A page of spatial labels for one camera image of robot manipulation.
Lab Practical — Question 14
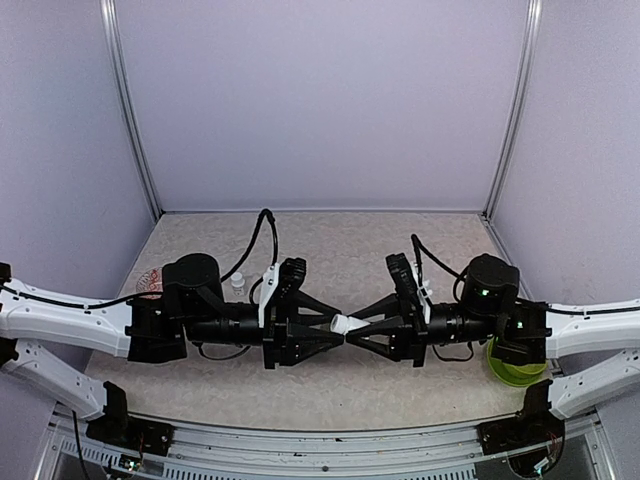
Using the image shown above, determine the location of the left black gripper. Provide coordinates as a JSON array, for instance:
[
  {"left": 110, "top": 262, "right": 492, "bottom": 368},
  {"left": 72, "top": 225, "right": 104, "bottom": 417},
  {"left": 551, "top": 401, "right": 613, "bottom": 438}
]
[{"left": 183, "top": 292, "right": 345, "bottom": 371}]

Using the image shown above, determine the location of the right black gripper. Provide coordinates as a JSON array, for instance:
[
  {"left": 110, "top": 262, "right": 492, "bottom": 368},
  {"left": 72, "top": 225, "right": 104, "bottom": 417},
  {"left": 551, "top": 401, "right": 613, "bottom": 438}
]
[{"left": 347, "top": 292, "right": 499, "bottom": 367}]

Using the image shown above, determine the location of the small white pill bottle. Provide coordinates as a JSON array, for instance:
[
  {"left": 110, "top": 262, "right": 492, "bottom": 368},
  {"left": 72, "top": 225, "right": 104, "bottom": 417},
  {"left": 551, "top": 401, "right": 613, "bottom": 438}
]
[{"left": 329, "top": 314, "right": 369, "bottom": 336}]

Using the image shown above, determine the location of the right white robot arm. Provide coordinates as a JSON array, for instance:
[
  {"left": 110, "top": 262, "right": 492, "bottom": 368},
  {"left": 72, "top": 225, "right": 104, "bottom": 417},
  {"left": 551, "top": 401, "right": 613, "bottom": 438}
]
[{"left": 330, "top": 254, "right": 639, "bottom": 444}]

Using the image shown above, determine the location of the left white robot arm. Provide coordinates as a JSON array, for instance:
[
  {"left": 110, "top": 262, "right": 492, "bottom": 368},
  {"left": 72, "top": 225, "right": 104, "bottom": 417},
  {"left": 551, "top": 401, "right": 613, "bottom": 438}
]
[{"left": 1, "top": 253, "right": 344, "bottom": 445}]

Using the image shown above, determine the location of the green bowl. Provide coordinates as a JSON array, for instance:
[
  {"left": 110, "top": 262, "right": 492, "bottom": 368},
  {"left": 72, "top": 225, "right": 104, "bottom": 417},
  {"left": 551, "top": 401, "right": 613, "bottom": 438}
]
[{"left": 486, "top": 339, "right": 547, "bottom": 388}]

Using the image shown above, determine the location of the red patterned bowl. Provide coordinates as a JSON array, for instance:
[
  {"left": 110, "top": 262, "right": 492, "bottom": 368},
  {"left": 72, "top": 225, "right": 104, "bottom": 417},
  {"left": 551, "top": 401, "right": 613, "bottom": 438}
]
[{"left": 135, "top": 267, "right": 163, "bottom": 294}]

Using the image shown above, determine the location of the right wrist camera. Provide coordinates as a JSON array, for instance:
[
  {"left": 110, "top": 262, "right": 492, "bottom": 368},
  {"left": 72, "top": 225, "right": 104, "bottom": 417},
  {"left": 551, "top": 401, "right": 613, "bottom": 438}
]
[{"left": 385, "top": 253, "right": 432, "bottom": 324}]

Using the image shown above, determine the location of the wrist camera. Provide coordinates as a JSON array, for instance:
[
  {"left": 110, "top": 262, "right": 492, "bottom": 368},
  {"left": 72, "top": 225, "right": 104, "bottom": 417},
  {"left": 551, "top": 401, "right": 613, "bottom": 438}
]
[
  {"left": 385, "top": 253, "right": 432, "bottom": 324},
  {"left": 258, "top": 257, "right": 307, "bottom": 328}
]

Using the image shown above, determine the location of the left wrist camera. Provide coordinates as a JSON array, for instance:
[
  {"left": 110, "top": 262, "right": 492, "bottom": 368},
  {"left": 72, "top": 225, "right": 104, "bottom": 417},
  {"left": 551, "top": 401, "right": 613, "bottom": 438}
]
[{"left": 258, "top": 257, "right": 307, "bottom": 328}]

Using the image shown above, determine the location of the left camera cable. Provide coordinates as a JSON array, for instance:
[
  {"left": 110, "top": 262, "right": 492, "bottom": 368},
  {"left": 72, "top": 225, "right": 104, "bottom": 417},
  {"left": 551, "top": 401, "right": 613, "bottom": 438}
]
[{"left": 219, "top": 208, "right": 281, "bottom": 291}]

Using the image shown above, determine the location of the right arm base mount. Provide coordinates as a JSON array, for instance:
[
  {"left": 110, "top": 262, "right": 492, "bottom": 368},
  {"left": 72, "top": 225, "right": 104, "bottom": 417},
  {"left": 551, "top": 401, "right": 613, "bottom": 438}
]
[{"left": 476, "top": 379, "right": 565, "bottom": 455}]

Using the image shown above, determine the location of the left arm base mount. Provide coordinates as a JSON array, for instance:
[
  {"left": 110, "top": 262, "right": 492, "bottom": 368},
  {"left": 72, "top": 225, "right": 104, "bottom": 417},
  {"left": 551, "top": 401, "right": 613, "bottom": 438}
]
[{"left": 86, "top": 382, "right": 174, "bottom": 457}]

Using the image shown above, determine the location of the aluminium front rail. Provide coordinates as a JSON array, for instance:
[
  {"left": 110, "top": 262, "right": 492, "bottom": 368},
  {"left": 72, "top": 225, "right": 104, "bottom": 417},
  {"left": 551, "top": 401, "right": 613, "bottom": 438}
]
[{"left": 34, "top": 399, "right": 616, "bottom": 480}]

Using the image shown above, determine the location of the right aluminium corner post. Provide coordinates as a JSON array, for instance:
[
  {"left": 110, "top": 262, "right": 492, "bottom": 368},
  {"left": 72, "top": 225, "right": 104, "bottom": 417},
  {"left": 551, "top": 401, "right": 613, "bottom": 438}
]
[{"left": 482, "top": 0, "right": 543, "bottom": 224}]

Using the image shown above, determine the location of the aluminium corner post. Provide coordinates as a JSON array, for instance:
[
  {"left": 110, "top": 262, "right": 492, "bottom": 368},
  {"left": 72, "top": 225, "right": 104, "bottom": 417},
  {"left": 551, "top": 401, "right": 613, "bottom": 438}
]
[
  {"left": 482, "top": 0, "right": 543, "bottom": 224},
  {"left": 99, "top": 0, "right": 164, "bottom": 223}
]

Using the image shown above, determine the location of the left aluminium corner post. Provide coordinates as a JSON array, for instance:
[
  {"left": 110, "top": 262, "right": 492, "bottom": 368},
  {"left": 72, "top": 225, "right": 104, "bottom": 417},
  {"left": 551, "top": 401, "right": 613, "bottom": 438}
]
[{"left": 99, "top": 0, "right": 164, "bottom": 223}]

